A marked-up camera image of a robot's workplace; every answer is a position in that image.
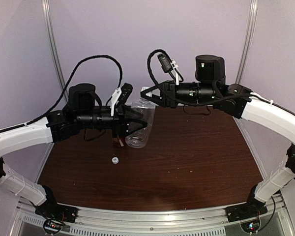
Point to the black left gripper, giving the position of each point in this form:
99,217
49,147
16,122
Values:
121,119

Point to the white flip nozzle cap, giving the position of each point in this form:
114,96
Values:
145,92

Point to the front aluminium frame rail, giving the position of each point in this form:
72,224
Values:
212,221

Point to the left aluminium frame post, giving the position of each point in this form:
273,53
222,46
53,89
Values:
52,42

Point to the small clear plastic bottle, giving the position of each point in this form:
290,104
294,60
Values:
140,138

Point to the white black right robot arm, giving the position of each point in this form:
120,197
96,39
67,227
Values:
236,100

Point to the white bottle cap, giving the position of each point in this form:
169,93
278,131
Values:
115,160

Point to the large gold label drink bottle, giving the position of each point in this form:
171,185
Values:
118,141

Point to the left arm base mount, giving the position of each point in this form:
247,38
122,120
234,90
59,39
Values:
55,214

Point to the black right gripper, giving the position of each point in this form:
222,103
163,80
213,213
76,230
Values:
167,89

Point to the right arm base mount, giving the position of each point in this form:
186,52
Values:
250,213

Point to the right aluminium frame post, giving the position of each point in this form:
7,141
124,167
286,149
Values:
250,29

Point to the aluminium frame post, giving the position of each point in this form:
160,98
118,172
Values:
52,42
250,29

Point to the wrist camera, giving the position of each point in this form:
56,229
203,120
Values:
168,67
126,90

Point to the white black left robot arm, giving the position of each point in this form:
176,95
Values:
83,111

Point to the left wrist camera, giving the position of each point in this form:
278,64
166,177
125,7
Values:
126,90

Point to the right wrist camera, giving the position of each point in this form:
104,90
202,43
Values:
168,67

